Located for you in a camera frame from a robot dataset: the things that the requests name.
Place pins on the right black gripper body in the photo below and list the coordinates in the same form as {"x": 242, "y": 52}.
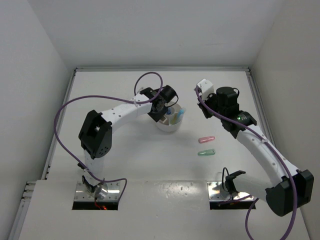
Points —
{"x": 211, "y": 100}

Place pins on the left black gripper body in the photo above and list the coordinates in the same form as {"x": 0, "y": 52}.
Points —
{"x": 156, "y": 116}

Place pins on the clear blue glue bottle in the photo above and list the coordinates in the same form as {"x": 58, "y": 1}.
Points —
{"x": 169, "y": 111}

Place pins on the brown white eraser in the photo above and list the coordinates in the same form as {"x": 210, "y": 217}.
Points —
{"x": 164, "y": 120}

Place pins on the yellow highlighter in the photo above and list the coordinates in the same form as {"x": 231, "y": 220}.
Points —
{"x": 174, "y": 120}

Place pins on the blue highlighter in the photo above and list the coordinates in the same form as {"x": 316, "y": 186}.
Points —
{"x": 182, "y": 110}

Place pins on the pink highlighter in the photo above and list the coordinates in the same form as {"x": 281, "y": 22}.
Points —
{"x": 206, "y": 139}

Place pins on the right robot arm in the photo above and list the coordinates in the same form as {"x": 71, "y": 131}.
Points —
{"x": 287, "y": 186}

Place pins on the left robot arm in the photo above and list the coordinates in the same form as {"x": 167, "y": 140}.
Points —
{"x": 98, "y": 128}

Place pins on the white round divided organizer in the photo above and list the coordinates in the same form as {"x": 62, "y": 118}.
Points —
{"x": 168, "y": 127}

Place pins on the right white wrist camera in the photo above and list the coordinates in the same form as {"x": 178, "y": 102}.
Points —
{"x": 204, "y": 88}

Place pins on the right aluminium frame rail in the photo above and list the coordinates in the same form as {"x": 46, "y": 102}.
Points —
{"x": 263, "y": 121}

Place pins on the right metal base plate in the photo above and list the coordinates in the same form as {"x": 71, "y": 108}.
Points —
{"x": 216, "y": 193}

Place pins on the metal base plate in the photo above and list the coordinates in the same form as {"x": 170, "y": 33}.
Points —
{"x": 108, "y": 192}
{"x": 216, "y": 193}

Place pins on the back aluminium frame rail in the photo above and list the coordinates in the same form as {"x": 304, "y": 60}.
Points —
{"x": 163, "y": 69}

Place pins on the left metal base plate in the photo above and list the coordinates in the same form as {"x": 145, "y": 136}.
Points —
{"x": 108, "y": 192}

